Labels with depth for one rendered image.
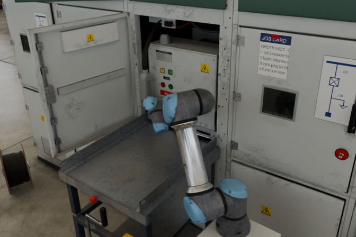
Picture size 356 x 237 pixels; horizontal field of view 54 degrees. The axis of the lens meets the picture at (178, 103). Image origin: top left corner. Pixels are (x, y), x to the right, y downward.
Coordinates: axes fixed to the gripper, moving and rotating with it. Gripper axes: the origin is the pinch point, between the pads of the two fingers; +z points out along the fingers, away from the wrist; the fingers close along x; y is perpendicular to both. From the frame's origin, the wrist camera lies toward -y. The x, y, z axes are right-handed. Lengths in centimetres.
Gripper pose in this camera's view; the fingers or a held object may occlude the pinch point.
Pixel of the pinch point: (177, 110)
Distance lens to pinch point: 211.4
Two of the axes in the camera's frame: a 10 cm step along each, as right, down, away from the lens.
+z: 4.9, 1.4, 8.6
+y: 8.3, 2.4, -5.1
